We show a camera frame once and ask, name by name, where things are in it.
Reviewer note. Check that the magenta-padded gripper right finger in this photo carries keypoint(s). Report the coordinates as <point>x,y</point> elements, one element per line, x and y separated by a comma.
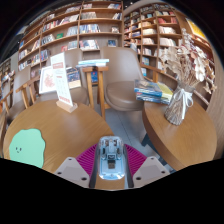
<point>150,171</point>

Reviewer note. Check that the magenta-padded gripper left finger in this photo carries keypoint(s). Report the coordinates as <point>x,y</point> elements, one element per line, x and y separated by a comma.
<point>71,171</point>

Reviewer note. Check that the green cloud-shaped mouse pad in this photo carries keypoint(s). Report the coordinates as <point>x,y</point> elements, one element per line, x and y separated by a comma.
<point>28,148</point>

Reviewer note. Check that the brown chair with wooden arms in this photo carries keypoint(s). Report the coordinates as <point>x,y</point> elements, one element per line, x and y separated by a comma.
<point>81,95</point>

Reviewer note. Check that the stack of colourful books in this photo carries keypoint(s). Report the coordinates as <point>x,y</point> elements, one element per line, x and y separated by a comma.
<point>153,90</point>

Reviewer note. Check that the brown upholstered chair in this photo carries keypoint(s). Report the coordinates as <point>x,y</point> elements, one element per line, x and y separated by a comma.
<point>20,80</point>
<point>121,90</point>

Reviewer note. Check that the white sign on wooden base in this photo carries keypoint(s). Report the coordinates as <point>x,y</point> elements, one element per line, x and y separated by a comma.
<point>61,80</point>

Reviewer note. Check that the dark cover book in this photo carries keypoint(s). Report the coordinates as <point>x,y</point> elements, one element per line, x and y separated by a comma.
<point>73,77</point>

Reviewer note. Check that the white framed picture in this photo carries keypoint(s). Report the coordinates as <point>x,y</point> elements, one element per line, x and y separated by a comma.
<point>47,80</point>

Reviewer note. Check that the glass vase with dried flowers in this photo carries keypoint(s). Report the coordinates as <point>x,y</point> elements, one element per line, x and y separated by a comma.
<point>186,76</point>

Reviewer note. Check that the stack of blue white books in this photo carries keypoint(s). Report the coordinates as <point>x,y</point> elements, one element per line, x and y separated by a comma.
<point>93,62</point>

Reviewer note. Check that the small distant wooden bookshelf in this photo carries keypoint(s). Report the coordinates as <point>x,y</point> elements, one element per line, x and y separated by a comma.
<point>5,71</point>

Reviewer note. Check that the wooden bookshelf with yellow poster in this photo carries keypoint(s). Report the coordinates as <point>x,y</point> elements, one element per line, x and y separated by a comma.
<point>156,33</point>

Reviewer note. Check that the wide wooden bookshelf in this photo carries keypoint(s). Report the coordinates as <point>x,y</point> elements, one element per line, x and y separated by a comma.
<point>73,30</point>

